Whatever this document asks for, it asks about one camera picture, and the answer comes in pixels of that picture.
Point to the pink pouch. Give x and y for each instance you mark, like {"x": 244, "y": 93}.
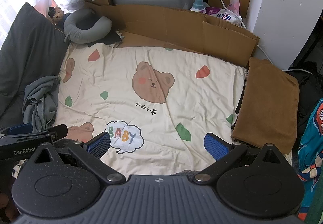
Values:
{"x": 233, "y": 3}

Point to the brown folded cloth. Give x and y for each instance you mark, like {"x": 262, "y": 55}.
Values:
{"x": 267, "y": 103}

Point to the white detergent bottle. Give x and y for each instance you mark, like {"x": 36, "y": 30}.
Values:
{"x": 198, "y": 3}

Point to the white purple detergent bag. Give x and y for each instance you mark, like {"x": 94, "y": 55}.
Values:
{"x": 222, "y": 14}

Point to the teal cartoon print cloth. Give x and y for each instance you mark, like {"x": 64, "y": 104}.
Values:
{"x": 313, "y": 143}

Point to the cream bear print bed sheet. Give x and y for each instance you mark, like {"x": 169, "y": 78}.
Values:
{"x": 176, "y": 93}

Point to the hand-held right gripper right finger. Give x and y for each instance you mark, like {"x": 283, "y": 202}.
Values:
{"x": 217, "y": 147}

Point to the grey neck pillow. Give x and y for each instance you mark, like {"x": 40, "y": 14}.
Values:
{"x": 73, "y": 33}

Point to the flat cardboard sheet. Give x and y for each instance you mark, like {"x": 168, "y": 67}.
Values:
{"x": 176, "y": 27}

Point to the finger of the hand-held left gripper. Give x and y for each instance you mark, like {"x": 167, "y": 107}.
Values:
{"x": 21, "y": 129}
{"x": 59, "y": 131}

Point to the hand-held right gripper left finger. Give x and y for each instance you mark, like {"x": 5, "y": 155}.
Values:
{"x": 97, "y": 144}

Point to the grey-blue garment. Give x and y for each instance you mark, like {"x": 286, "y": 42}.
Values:
{"x": 40, "y": 98}

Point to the black cloth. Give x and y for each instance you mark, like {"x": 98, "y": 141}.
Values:
{"x": 111, "y": 37}

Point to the dark grey pillow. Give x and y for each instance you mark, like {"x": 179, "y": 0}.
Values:
{"x": 30, "y": 50}

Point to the small doll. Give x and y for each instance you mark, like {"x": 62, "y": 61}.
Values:
{"x": 59, "y": 13}

